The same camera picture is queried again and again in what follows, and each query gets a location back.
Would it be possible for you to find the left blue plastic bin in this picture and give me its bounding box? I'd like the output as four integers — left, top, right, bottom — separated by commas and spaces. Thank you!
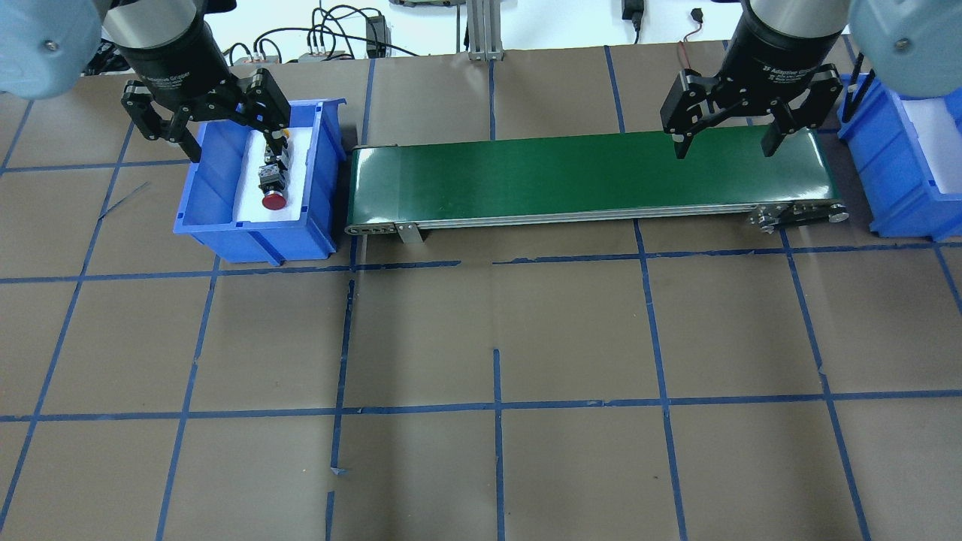
173, 97, 346, 266

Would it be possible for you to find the right blue plastic bin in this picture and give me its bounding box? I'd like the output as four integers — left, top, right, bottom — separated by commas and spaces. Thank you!
839, 81, 961, 242

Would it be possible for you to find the yellow push button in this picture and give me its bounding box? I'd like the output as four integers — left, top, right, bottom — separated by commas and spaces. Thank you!
264, 129, 291, 171

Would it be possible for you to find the white foam pad right bin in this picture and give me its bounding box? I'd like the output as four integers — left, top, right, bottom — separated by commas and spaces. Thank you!
901, 97, 961, 195

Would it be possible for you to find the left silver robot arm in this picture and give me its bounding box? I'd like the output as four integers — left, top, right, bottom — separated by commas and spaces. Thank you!
1, 1, 291, 168

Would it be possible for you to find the green conveyor belt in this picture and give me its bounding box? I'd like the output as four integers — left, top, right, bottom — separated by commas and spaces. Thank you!
346, 126, 849, 242

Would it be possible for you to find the white foam pad left bin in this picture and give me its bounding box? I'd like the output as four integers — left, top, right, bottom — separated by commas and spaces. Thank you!
233, 127, 312, 222

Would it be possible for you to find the blue plastic bin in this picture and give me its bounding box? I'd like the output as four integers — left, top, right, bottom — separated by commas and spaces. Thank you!
839, 81, 961, 242
173, 97, 346, 266

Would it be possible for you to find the aluminium frame post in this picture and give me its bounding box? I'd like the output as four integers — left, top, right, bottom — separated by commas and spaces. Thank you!
466, 0, 504, 62

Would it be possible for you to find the red push button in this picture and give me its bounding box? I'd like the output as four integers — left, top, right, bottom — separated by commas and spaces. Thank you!
258, 165, 288, 211

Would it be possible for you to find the white foam pad bin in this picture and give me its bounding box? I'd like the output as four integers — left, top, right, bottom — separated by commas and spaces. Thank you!
233, 127, 312, 222
901, 97, 961, 195

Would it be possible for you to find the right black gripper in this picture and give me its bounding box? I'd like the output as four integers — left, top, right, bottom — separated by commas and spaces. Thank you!
660, 6, 842, 159

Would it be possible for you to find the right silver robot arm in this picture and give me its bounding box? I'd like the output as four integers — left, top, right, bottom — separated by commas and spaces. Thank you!
660, 1, 961, 159

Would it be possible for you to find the black power adapter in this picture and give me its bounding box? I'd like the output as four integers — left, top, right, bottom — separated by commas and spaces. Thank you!
365, 15, 389, 59

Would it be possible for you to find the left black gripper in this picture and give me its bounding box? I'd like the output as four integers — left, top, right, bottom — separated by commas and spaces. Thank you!
118, 15, 291, 163

